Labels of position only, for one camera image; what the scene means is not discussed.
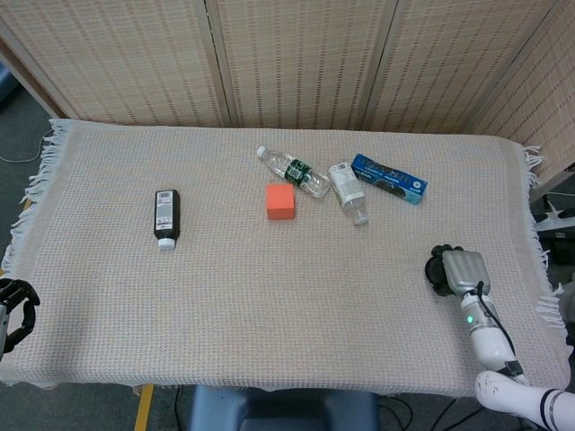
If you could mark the dark blue furniture piece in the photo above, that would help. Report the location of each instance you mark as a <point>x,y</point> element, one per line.
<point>5,87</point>

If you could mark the black box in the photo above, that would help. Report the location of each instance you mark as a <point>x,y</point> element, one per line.
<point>561,247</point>

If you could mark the dark bottle with white cap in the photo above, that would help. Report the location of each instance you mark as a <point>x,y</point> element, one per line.
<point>167,215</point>

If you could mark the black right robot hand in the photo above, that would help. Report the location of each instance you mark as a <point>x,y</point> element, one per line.
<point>465,271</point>

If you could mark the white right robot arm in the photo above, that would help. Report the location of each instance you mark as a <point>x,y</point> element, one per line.
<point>492,341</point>

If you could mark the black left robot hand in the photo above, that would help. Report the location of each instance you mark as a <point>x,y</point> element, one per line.
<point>24,310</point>

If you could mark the blue cookie box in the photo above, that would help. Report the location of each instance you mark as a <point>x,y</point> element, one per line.
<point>391,178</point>

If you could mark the clear bottle with white label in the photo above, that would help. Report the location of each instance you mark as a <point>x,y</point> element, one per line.
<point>348,188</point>

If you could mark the beige waffle tablecloth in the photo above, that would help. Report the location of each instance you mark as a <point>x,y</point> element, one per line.
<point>278,292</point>

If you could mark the woven folding screen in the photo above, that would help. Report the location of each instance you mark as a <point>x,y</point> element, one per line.
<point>305,58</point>

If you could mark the white device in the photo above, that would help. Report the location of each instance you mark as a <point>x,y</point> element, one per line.
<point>554,217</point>

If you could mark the clear bottle with green label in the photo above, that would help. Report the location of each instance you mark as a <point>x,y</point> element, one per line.
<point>298,173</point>

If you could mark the orange cube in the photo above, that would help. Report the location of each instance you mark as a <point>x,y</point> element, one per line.
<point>280,204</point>

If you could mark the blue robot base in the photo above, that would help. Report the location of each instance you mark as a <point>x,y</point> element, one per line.
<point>283,410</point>

